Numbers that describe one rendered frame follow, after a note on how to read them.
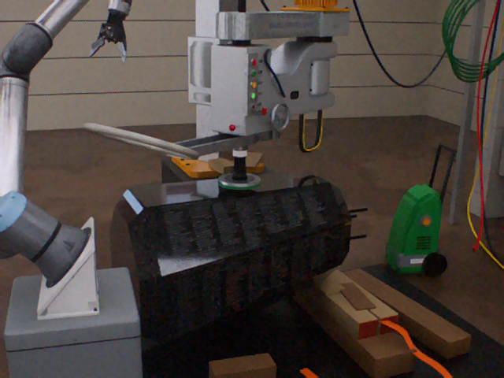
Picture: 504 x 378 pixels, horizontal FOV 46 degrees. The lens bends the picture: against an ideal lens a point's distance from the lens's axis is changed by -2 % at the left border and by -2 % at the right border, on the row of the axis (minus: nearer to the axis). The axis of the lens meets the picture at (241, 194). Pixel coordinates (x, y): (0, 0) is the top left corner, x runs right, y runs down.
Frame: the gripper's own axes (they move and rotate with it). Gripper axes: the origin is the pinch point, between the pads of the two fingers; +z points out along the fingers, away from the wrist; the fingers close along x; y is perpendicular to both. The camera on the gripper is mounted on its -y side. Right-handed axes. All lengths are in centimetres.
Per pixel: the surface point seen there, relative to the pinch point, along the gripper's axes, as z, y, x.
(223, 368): 121, -39, 77
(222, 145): 20, -36, 51
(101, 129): 29.4, 22.3, 13.4
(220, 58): -20, -37, 40
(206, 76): -23, -112, 20
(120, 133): 29.3, 24.3, 21.6
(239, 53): -23, -30, 49
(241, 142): 16, -47, 58
